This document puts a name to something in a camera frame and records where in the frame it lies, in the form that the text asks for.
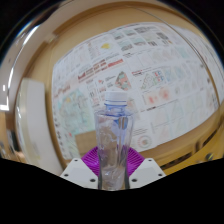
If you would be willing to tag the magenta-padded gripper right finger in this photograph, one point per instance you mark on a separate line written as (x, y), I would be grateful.
(148, 171)

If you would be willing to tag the clear white-capped water bottle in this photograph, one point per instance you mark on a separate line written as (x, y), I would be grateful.
(113, 143)

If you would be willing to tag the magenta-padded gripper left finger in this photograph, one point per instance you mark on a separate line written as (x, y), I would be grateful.
(78, 171)

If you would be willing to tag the large printed wall poster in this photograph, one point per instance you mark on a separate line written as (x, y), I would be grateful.
(160, 83)

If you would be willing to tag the wooden slatted bench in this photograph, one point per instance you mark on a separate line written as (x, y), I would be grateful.
(186, 151)

